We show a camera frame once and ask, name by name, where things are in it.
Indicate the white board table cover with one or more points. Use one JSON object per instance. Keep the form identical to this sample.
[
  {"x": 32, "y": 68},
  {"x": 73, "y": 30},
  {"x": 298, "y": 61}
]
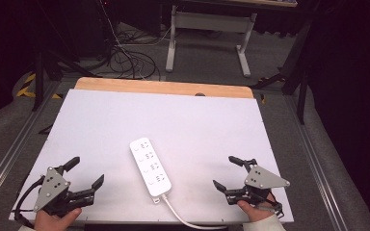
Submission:
[{"x": 173, "y": 122}]

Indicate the aluminium floor rail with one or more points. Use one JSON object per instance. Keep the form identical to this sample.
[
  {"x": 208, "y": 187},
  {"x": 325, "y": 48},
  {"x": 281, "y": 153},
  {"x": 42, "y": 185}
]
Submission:
[
  {"x": 16, "y": 141},
  {"x": 314, "y": 163}
]

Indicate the black tripod stand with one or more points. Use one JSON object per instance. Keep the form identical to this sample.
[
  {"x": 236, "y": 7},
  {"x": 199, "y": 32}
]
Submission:
[{"x": 39, "y": 73}]

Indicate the black metal stand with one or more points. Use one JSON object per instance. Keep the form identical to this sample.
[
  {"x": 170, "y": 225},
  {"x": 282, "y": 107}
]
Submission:
[{"x": 297, "y": 67}]

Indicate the person's left hand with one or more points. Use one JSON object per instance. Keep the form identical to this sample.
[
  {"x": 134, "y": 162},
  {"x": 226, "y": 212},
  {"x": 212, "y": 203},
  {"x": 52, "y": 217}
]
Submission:
[{"x": 54, "y": 220}]

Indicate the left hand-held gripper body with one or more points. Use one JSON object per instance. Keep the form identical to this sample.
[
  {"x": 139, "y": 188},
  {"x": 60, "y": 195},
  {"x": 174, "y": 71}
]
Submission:
[{"x": 50, "y": 189}]

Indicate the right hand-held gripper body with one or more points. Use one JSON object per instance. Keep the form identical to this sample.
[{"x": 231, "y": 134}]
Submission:
[{"x": 263, "y": 180}]

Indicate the white power strip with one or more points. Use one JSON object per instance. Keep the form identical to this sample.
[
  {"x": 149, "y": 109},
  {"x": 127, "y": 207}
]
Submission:
[{"x": 150, "y": 166}]

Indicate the person's right hand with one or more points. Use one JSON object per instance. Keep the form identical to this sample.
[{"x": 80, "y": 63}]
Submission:
[{"x": 253, "y": 211}]

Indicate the white metal table frame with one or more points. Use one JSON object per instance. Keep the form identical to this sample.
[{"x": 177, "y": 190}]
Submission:
[{"x": 208, "y": 22}]

